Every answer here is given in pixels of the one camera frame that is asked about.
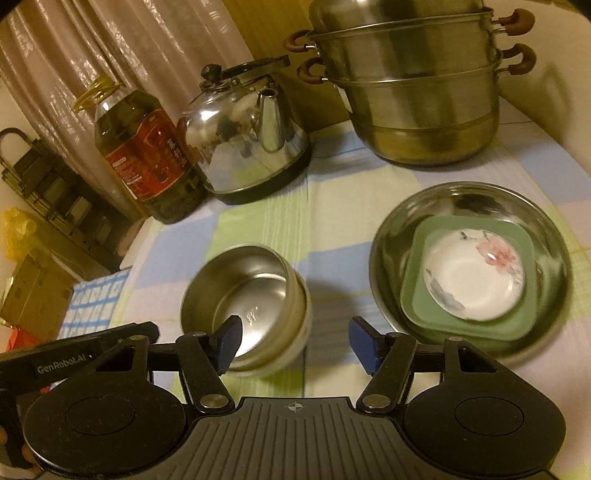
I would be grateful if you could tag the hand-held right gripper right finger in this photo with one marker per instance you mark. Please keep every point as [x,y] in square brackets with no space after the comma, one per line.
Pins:
[361,346]

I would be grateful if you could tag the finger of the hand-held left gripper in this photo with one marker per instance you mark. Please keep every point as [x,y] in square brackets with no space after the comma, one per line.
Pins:
[147,333]

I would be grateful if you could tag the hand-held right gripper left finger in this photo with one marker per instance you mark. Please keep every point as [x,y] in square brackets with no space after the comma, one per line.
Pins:
[231,341]

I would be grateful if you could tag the stainless steel bowl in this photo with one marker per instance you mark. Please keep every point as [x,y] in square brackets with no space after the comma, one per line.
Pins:
[258,295]

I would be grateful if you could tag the green square plate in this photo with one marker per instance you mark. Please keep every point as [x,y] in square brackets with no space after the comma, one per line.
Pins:
[415,304]

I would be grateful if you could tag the round stainless steel plate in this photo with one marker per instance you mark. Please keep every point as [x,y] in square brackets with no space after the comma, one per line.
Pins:
[392,240]

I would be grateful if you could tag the small floral white dish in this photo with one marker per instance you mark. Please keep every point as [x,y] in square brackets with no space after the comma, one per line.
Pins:
[471,281]

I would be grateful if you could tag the red packet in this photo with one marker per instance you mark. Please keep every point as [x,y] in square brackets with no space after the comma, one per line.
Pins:
[23,339]

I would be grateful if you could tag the blue checkered cloth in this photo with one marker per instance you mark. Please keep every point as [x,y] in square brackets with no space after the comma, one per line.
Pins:
[97,300]

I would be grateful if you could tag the cardboard box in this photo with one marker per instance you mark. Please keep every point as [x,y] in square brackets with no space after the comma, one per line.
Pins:
[32,290]

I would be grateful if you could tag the checkered tablecloth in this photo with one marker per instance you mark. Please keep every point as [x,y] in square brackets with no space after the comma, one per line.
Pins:
[332,230]

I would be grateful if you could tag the yellow plastic bag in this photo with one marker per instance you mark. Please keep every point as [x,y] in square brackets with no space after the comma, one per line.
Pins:
[18,230]

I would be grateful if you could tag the dark metal rack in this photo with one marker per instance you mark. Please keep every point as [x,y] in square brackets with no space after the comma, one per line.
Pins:
[51,189]

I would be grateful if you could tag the cooking oil bottle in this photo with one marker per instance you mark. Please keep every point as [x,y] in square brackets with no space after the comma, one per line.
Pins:
[147,157]

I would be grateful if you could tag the stainless steel kettle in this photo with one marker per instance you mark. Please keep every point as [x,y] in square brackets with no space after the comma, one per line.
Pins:
[235,138]

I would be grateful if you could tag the stainless steel steamer pot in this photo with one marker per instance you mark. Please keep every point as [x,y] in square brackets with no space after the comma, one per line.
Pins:
[415,92]

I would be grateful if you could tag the sheer patterned curtain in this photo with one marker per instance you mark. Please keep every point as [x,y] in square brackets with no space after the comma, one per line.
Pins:
[69,55]

